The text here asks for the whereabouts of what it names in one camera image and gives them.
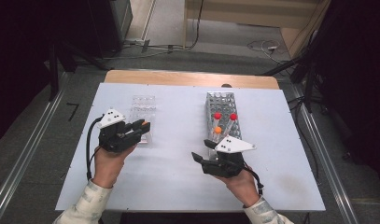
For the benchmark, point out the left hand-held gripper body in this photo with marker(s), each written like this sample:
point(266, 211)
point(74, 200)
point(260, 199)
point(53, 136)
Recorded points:
point(114, 140)

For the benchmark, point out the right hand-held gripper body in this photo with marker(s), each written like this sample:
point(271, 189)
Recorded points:
point(225, 166)

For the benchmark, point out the clear plastic tube rack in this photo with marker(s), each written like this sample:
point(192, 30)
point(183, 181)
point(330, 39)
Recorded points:
point(144, 107)

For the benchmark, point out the red-capped test tube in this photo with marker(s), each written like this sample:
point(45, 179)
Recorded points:
point(217, 116)
point(233, 117)

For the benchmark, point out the metal tube rack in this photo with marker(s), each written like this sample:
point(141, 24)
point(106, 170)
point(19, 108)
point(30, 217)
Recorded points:
point(223, 104)

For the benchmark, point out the person's left hand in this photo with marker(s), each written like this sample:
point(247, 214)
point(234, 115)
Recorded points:
point(109, 168)

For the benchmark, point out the person's right hand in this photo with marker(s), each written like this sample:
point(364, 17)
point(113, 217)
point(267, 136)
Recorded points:
point(243, 188)

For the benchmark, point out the white board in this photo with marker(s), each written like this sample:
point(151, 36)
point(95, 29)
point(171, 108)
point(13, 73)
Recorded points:
point(178, 186)

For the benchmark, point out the wooden table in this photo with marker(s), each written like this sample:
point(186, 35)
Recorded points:
point(178, 78)

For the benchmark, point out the black metal stand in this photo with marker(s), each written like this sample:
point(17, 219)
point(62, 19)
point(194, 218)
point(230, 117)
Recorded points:
point(53, 77)

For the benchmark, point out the black cabinet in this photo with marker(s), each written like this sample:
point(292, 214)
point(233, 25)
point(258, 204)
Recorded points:
point(113, 25)

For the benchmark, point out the black tripod stand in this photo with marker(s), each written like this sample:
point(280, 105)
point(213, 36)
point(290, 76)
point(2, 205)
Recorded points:
point(309, 87)

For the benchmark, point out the light wooden furniture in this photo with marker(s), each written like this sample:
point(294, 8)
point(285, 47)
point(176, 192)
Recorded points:
point(256, 14)

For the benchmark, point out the metal floor rail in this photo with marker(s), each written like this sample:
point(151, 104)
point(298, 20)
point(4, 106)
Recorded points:
point(22, 155)
point(327, 180)

